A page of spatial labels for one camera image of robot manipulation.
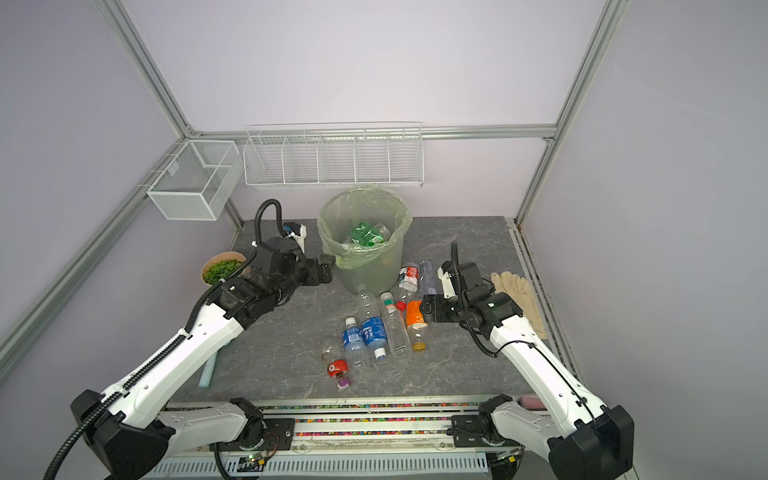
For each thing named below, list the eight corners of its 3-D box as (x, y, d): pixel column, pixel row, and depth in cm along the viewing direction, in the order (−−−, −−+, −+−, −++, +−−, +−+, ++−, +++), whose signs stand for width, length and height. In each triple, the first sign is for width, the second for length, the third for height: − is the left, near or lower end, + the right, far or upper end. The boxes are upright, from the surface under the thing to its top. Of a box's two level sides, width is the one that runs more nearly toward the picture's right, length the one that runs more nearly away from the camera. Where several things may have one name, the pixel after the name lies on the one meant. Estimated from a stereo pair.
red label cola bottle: (393, 303, 97) (393, 298, 95) (401, 266, 107) (401, 260, 104) (414, 307, 97) (415, 301, 94) (420, 268, 106) (421, 263, 103)
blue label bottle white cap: (368, 363, 87) (366, 356, 82) (355, 293, 101) (353, 285, 97) (391, 357, 88) (391, 350, 83) (375, 289, 102) (374, 280, 98)
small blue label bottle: (351, 375, 85) (348, 369, 80) (340, 326, 94) (337, 318, 90) (372, 368, 86) (371, 362, 81) (359, 320, 95) (357, 312, 91)
